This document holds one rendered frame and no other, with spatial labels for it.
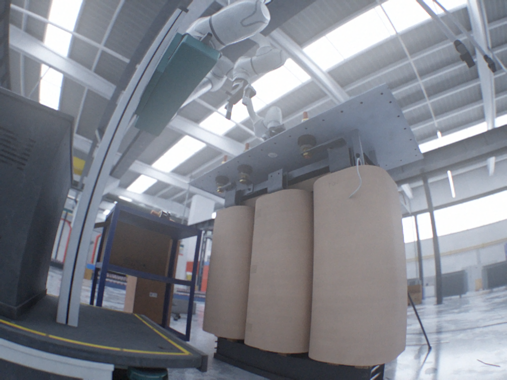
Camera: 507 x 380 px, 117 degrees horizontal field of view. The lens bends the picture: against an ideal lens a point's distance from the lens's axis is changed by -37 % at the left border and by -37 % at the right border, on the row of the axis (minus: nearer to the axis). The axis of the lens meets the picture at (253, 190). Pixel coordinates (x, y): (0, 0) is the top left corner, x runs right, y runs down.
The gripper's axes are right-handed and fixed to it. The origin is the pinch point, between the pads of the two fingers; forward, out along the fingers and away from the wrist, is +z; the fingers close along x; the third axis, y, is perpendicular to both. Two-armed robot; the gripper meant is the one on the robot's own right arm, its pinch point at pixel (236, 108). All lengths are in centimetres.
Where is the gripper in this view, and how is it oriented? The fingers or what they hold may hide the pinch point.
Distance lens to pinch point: 117.0
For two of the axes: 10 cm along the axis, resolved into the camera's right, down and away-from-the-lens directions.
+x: 6.2, -2.8, -7.3
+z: -0.8, 9.1, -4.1
